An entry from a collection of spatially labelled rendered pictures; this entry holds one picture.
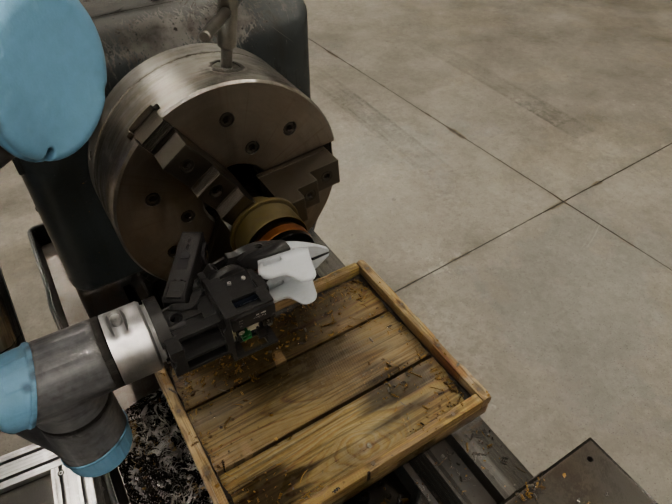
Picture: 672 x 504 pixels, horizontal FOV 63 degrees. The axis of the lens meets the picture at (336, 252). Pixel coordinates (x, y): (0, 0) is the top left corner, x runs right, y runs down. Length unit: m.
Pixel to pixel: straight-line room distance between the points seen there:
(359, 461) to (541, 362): 1.34
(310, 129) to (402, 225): 1.63
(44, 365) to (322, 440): 0.34
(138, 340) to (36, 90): 0.26
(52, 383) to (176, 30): 0.48
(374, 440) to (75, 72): 0.53
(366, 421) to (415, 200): 1.83
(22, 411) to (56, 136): 0.27
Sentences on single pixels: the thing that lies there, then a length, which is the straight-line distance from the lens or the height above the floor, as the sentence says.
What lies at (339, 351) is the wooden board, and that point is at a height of 0.88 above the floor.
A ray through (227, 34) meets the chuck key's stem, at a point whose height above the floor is 1.28.
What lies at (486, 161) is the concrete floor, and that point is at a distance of 2.80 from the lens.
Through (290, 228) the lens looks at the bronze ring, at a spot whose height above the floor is 1.12.
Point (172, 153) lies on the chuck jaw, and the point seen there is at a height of 1.19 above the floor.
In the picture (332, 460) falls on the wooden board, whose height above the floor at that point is 0.88.
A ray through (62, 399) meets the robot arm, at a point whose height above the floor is 1.09.
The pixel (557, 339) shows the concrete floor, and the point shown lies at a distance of 2.07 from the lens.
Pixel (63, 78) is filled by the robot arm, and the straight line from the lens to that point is 0.42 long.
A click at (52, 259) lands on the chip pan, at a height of 0.54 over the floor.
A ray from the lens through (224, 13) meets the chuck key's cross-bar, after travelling 0.66.
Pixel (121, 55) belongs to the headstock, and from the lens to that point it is 0.80.
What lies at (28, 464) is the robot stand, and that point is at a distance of 1.62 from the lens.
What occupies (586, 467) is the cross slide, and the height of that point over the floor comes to 0.97.
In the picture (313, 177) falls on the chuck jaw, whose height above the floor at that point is 1.11.
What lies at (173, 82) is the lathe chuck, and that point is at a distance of 0.69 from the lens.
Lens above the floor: 1.53
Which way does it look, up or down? 44 degrees down
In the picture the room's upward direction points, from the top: straight up
